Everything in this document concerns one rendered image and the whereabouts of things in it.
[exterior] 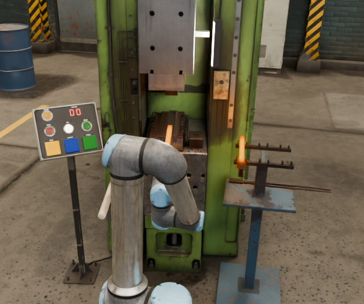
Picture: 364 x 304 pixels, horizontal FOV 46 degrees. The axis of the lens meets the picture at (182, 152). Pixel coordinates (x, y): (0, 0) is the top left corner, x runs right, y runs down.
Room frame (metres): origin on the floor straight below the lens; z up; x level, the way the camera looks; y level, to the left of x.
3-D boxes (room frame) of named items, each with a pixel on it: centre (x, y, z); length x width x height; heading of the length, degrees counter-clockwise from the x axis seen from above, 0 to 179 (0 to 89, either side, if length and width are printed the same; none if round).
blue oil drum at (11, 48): (6.42, 2.57, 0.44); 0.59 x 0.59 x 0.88
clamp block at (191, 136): (2.38, -0.08, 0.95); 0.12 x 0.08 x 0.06; 179
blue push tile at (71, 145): (2.14, 0.61, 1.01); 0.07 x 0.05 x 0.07; 114
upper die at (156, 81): (2.54, 0.09, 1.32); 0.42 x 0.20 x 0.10; 179
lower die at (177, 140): (2.54, 0.09, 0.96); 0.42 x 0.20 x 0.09; 179
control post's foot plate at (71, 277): (2.26, 0.66, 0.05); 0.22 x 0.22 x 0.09; 89
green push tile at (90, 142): (2.18, 0.52, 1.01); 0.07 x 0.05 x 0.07; 114
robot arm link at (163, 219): (1.60, 0.07, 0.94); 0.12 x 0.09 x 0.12; 74
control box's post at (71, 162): (2.26, 0.65, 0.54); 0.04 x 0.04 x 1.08; 89
